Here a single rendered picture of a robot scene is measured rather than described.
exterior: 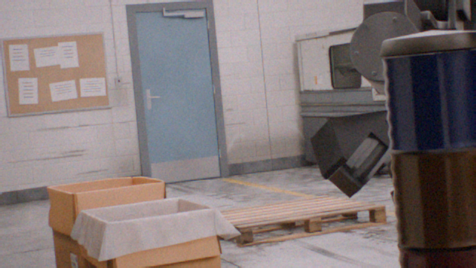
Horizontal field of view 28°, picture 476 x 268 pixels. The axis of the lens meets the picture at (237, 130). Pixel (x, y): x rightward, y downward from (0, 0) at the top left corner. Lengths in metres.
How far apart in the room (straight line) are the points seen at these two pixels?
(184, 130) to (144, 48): 1.12
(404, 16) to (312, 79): 11.11
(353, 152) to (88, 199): 3.88
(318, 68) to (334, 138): 10.93
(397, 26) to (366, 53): 0.03
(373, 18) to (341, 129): 0.09
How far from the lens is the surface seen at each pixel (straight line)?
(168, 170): 11.73
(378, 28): 0.76
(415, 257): 0.36
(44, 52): 11.42
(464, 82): 0.35
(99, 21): 11.58
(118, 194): 4.65
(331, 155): 0.77
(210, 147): 11.88
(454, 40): 0.35
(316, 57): 11.72
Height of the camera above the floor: 1.19
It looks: 3 degrees down
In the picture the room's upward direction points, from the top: 5 degrees counter-clockwise
